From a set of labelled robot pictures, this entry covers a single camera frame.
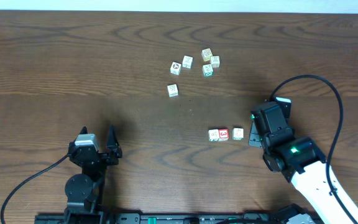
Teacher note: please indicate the wooden block yellow edge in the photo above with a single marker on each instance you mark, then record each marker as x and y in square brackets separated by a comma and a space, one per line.
[206, 54]

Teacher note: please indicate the wooden block upper right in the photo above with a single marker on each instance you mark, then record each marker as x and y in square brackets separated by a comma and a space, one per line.
[215, 61]

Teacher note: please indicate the wooden block teal side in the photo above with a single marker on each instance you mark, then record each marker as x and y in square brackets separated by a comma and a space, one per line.
[213, 135]

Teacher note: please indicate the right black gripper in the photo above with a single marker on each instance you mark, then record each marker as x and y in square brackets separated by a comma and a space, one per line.
[255, 137]

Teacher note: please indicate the wooden block near blue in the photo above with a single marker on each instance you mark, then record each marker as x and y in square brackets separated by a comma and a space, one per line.
[172, 90]

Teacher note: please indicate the wooden block red number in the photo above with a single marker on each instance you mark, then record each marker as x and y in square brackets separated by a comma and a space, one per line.
[223, 134]

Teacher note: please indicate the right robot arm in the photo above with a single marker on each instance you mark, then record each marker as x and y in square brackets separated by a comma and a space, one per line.
[302, 163]

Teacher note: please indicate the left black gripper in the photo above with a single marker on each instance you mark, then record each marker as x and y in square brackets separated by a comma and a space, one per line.
[103, 156]

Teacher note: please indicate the wooden block upper left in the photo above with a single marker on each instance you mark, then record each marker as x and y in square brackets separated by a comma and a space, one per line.
[187, 62]

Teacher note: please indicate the wooden block red picture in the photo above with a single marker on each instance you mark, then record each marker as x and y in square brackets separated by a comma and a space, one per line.
[175, 68]

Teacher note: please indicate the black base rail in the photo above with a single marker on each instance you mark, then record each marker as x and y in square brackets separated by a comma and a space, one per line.
[136, 218]

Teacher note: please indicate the wooden block green letter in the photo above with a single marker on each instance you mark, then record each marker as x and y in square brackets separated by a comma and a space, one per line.
[238, 134]

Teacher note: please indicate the wooden block teal letter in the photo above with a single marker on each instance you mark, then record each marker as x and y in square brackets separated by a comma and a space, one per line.
[207, 70]

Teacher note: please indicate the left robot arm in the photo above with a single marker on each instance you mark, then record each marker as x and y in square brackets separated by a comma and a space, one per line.
[84, 191]

